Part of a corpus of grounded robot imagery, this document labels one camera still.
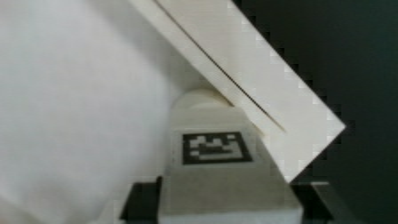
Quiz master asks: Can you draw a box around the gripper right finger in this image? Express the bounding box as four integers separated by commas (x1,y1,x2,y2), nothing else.
291,182,355,224

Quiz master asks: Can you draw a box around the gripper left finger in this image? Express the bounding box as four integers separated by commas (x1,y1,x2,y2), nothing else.
117,177,162,224

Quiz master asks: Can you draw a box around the white table leg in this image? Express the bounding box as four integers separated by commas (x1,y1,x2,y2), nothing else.
158,89,304,224

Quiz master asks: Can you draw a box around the white square table top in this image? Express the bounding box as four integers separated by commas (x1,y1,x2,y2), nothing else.
0,0,345,224

